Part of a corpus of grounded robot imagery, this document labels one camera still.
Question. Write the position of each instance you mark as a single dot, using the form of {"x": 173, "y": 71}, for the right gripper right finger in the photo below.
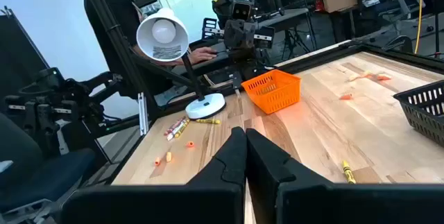
{"x": 277, "y": 182}

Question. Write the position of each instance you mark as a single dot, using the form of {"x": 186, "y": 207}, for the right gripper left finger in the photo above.
{"x": 225, "y": 168}

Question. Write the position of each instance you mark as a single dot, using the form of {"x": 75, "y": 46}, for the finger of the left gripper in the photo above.
{"x": 248, "y": 38}
{"x": 234, "y": 38}

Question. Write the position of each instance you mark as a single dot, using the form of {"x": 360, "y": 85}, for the yellow crayon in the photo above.
{"x": 348, "y": 172}
{"x": 208, "y": 121}
{"x": 182, "y": 129}

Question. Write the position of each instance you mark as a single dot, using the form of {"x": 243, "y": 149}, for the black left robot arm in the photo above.
{"x": 221, "y": 9}

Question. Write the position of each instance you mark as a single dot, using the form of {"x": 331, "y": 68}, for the grey work table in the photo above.
{"x": 284, "y": 16}

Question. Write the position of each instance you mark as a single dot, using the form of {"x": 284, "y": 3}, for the person's hand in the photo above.
{"x": 203, "y": 55}

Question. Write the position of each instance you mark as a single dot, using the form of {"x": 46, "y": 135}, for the whiteboard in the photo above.
{"x": 194, "y": 2}

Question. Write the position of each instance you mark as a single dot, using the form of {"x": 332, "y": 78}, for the orange plastic basket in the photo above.
{"x": 274, "y": 92}

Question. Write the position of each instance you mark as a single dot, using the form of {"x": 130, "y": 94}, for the white crayon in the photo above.
{"x": 177, "y": 131}

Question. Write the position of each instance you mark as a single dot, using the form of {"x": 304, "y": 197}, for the white desk lamp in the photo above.
{"x": 163, "y": 30}

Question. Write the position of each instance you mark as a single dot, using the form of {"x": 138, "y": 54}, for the person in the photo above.
{"x": 118, "y": 12}

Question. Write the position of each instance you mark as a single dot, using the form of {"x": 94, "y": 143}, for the black plastic basket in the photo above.
{"x": 425, "y": 113}

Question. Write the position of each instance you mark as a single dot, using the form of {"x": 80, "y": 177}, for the dark blue office chair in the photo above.
{"x": 34, "y": 172}

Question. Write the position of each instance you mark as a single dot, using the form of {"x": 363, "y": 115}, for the black partition panel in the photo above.
{"x": 17, "y": 50}

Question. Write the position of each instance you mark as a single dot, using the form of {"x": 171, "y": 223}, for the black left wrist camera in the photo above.
{"x": 241, "y": 10}

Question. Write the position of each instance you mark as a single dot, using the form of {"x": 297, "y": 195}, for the silver metal bracket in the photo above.
{"x": 142, "y": 113}

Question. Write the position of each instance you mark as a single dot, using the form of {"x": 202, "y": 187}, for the black aluminium table frame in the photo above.
{"x": 416, "y": 61}

